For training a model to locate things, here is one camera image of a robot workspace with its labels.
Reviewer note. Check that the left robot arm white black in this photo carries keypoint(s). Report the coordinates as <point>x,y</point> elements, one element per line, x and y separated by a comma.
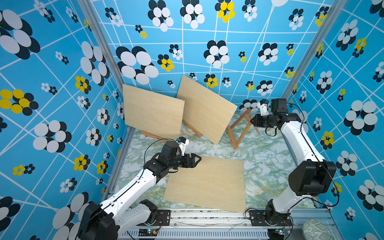
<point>115,216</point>

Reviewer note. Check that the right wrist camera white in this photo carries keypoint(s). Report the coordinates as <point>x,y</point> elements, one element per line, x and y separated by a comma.
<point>263,109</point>

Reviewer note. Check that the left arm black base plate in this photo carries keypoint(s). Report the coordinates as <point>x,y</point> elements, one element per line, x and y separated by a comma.
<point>162,218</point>

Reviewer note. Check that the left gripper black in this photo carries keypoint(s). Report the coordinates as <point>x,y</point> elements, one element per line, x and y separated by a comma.
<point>193,163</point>

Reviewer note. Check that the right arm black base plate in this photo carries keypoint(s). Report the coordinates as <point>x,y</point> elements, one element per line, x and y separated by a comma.
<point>260,218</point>

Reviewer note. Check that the green patterned round object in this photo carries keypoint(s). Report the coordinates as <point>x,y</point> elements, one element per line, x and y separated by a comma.
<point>314,230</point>

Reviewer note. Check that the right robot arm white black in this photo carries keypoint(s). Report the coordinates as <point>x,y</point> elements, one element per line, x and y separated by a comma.
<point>313,175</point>

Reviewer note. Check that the wooden easel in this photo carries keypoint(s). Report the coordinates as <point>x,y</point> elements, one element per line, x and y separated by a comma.
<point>146,134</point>
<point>237,131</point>
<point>193,129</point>

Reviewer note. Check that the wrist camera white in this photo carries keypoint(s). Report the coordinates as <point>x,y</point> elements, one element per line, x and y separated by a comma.
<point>263,109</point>
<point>183,143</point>

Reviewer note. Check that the plywood board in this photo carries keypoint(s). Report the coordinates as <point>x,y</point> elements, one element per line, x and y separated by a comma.
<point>153,113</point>
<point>204,110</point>
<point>214,183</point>

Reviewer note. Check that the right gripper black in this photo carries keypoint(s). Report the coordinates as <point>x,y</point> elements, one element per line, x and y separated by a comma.
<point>256,120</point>

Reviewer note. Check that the aluminium front rail frame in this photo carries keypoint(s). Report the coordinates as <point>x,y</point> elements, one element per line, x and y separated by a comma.
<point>210,224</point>

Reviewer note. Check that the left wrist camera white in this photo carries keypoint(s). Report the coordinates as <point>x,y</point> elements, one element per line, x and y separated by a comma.
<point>183,143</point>

